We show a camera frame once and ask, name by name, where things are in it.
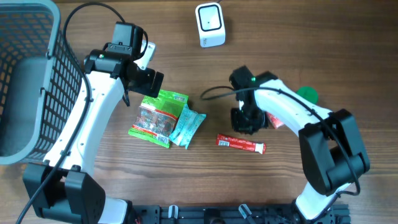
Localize red white tissue pack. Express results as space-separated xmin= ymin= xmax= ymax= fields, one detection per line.
xmin=266 ymin=112 xmax=284 ymax=129

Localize red coffee stick sachet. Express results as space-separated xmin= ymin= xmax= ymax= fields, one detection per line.
xmin=216 ymin=134 xmax=266 ymax=154

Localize teal snack packet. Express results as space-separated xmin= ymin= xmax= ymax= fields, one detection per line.
xmin=169 ymin=104 xmax=206 ymax=149

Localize green lid jar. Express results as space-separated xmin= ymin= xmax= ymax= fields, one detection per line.
xmin=296 ymin=86 xmax=318 ymax=105

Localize green candy bag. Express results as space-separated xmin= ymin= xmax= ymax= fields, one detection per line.
xmin=128 ymin=90 xmax=189 ymax=148

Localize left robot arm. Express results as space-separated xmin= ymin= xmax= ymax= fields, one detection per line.
xmin=22 ymin=22 xmax=164 ymax=223

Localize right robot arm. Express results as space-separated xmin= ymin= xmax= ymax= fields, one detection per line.
xmin=229 ymin=66 xmax=370 ymax=223

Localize white barcode scanner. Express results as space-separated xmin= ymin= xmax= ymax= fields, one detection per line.
xmin=195 ymin=2 xmax=226 ymax=48

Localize grey plastic mesh basket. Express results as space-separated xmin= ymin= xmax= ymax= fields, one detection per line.
xmin=1 ymin=1 xmax=81 ymax=165

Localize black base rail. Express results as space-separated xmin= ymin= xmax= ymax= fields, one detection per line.
xmin=127 ymin=203 xmax=351 ymax=224

